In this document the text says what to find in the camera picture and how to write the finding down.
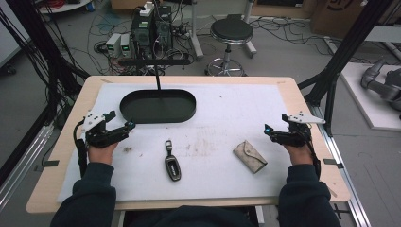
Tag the black oval tray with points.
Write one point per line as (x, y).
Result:
(157, 106)

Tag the black computer tower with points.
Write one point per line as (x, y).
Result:
(142, 33)
(164, 30)

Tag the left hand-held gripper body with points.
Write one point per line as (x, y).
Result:
(100, 136)

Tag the black round stool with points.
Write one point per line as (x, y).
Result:
(231, 31)

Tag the person's left hand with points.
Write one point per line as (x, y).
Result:
(101, 153)

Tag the black T-shaped stand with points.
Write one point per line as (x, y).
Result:
(156, 62)

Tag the black frame strut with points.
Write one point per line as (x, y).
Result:
(41, 47)
(343, 56)

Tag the person's torso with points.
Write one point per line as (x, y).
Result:
(189, 217)

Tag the grey bench power supply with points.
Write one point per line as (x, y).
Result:
(113, 44)
(125, 45)

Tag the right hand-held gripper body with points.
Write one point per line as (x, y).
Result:
(294, 134)

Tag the white table mat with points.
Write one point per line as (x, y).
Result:
(214, 151)

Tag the white power strip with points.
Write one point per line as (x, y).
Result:
(146, 9)

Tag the white metal table leg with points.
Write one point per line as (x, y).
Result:
(196, 34)

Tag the black car key fob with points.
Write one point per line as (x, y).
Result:
(172, 164)

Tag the aluminium rail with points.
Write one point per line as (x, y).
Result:
(22, 164)
(343, 176)

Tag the black tape strip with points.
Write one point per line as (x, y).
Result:
(332, 162)
(50, 163)

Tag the brown cardboard box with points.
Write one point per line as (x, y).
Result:
(340, 14)

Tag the beige snap pouch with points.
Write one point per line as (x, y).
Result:
(250, 156)

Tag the person's right hand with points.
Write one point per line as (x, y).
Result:
(297, 154)

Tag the white floor board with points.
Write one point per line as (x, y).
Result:
(365, 104)

